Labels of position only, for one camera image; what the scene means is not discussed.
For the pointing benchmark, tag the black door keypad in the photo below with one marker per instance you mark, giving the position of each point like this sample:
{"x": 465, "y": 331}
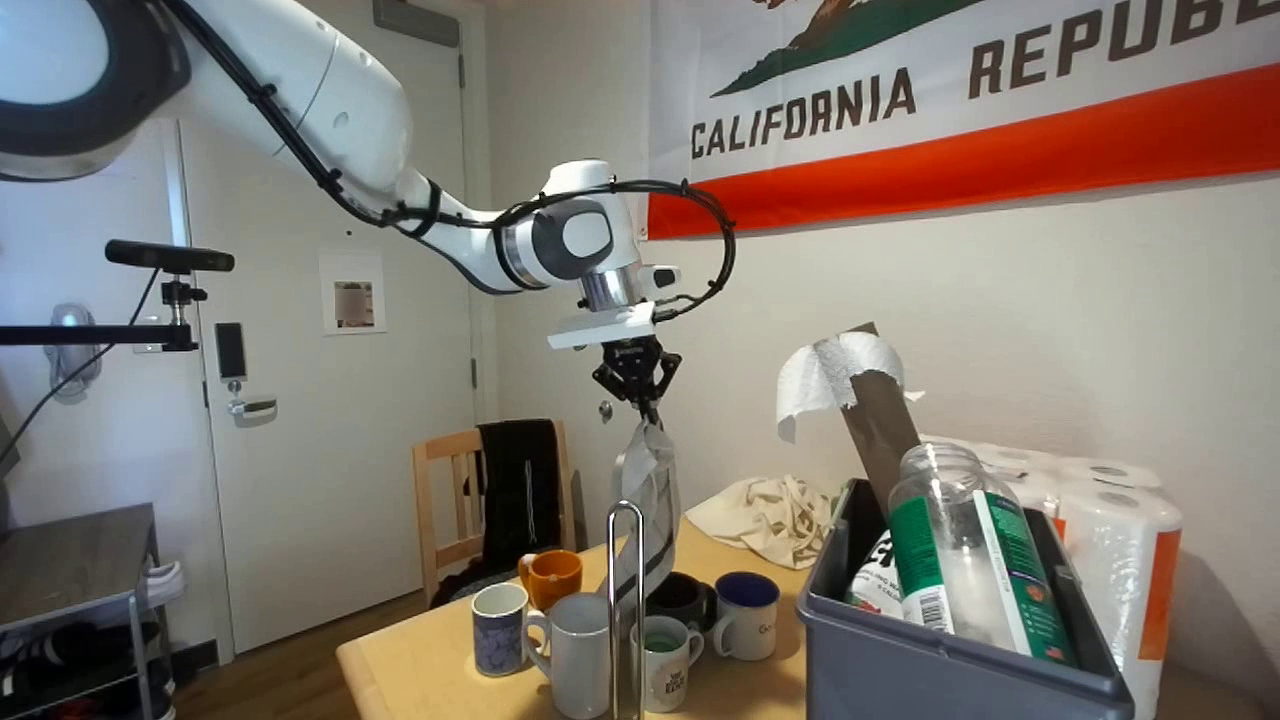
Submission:
{"x": 228, "y": 351}

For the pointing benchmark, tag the cream cloth tote bag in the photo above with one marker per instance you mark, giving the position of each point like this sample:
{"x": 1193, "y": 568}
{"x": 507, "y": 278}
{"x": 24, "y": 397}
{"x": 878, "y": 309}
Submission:
{"x": 774, "y": 515}

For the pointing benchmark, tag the black mug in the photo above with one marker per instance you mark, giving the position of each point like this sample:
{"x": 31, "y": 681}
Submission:
{"x": 687, "y": 597}

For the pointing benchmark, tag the black camera bar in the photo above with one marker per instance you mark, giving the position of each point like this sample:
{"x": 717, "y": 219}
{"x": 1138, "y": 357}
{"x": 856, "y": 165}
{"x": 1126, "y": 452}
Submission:
{"x": 164, "y": 259}

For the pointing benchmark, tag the blue and white mug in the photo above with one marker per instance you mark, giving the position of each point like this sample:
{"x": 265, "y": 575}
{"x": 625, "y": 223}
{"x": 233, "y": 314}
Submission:
{"x": 745, "y": 624}

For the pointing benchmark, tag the nearly empty paper towel roll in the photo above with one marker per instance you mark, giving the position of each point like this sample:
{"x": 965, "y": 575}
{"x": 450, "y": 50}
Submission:
{"x": 832, "y": 364}

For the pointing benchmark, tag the grey plastic bin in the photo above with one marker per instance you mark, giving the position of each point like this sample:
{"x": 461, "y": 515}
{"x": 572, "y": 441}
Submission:
{"x": 907, "y": 674}

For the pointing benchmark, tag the small portrait photo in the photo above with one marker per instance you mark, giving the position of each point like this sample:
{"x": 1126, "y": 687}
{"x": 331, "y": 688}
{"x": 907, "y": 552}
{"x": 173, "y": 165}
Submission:
{"x": 355, "y": 307}

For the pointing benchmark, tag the grey door closer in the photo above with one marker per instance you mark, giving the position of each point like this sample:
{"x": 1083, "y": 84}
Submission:
{"x": 419, "y": 23}

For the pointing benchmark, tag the clear bottle green label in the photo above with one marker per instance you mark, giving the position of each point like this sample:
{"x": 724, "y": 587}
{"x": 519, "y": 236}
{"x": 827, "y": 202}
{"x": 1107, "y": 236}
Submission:
{"x": 961, "y": 547}

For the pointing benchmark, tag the white terry towel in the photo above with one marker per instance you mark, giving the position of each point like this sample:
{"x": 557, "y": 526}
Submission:
{"x": 646, "y": 494}

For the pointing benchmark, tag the chrome paper towel holder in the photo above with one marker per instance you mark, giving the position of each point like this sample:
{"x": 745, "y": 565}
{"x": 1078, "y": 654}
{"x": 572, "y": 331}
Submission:
{"x": 608, "y": 602}

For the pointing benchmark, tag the white door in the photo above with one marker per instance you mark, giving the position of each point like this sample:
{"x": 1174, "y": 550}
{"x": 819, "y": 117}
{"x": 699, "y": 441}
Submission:
{"x": 334, "y": 464}

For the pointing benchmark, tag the tall white mug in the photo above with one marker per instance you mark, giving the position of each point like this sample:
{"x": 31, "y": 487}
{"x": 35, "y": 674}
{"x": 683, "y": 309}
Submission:
{"x": 579, "y": 662}

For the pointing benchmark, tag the black camera stand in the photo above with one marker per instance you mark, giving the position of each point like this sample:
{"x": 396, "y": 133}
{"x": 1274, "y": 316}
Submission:
{"x": 83, "y": 339}

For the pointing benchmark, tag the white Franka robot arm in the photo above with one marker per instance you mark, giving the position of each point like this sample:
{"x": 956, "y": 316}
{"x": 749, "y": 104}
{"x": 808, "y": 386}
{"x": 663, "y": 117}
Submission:
{"x": 334, "y": 95}

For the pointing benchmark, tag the grey metal shelf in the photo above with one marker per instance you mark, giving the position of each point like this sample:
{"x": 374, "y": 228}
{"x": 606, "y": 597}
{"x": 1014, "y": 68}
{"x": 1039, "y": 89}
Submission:
{"x": 66, "y": 560}

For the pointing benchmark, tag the orange paper towel pack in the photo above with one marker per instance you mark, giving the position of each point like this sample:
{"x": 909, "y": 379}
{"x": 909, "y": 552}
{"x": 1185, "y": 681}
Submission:
{"x": 1120, "y": 560}

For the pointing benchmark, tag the blue patterned mug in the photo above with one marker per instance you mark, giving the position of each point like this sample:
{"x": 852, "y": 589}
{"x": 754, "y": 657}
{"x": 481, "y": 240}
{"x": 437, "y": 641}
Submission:
{"x": 500, "y": 634}

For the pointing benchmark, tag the light wooden chair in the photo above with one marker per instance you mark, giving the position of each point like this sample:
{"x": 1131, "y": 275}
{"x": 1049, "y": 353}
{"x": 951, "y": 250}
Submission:
{"x": 445, "y": 505}

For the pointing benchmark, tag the orange mug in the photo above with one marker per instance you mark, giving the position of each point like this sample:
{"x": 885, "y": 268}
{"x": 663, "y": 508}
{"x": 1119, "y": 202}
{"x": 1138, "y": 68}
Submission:
{"x": 552, "y": 577}

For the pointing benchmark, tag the black jacket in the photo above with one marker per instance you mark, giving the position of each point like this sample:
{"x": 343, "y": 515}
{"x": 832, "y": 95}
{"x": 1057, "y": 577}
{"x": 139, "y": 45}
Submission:
{"x": 521, "y": 494}

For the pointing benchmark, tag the California Republic flag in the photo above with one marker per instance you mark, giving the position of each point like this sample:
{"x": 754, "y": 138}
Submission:
{"x": 1002, "y": 133}

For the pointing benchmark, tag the white mug green interior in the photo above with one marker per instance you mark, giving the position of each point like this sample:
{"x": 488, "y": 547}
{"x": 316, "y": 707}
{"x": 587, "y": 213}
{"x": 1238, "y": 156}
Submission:
{"x": 664, "y": 674}

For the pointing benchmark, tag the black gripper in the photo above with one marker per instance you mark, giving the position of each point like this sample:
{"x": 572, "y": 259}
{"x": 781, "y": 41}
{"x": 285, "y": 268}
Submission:
{"x": 635, "y": 360}

